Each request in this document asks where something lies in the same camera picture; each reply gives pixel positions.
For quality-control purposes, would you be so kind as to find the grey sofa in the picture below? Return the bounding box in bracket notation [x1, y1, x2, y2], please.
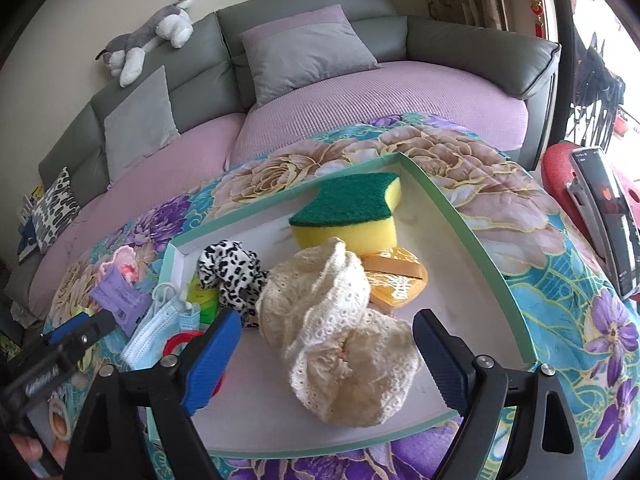
[5, 0, 561, 321]

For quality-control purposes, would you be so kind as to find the person's left hand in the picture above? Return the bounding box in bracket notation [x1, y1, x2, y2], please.
[7, 432, 68, 478]

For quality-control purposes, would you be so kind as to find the purple packet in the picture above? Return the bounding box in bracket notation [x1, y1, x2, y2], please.
[90, 265, 153, 336]

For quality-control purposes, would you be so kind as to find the small grey pillow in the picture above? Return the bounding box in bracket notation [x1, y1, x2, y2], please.
[103, 65, 181, 183]

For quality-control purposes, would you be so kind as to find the black drying rack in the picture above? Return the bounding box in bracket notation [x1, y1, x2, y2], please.
[567, 30, 628, 153]

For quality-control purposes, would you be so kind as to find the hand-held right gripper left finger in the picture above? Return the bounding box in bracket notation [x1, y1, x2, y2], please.
[62, 308, 243, 480]

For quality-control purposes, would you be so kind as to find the cream lace cloth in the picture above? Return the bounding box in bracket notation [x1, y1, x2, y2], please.
[255, 237, 426, 428]

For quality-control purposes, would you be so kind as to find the light green container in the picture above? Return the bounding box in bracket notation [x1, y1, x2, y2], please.
[187, 272, 221, 323]

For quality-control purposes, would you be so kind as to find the grey and purple pillow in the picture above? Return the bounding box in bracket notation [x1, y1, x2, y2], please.
[239, 4, 383, 108]

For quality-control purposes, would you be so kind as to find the grey husky plush toy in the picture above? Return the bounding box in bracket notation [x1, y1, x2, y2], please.
[95, 0, 195, 88]

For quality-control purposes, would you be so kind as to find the green-edged shallow cardboard box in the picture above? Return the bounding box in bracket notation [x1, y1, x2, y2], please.
[145, 152, 538, 461]

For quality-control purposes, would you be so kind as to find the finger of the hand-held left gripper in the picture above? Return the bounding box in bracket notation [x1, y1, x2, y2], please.
[47, 310, 117, 361]
[42, 312, 90, 343]

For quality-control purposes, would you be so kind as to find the black and white patterned pillow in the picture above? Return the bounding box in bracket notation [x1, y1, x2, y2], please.
[31, 167, 81, 255]

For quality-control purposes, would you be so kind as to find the red stool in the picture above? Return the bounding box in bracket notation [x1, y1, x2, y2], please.
[541, 141, 640, 301]

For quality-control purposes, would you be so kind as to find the purple sofa cover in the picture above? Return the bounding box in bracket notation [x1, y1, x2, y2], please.
[27, 60, 530, 306]

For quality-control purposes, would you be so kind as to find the blue face mask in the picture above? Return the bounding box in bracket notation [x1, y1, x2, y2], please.
[121, 282, 203, 371]

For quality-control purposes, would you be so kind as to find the leopard print scrunchie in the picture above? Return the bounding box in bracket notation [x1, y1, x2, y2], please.
[196, 240, 271, 328]

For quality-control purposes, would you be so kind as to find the floral printed blanket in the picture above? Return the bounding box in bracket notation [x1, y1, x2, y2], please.
[42, 110, 640, 480]

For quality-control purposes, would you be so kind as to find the green and yellow sponge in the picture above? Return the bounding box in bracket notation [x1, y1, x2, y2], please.
[289, 172, 403, 256]

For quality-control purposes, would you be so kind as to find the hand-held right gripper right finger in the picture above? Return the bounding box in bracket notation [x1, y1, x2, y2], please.
[412, 308, 588, 480]

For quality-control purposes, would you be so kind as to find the red tape roll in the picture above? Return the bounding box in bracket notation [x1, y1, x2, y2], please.
[162, 330, 226, 396]

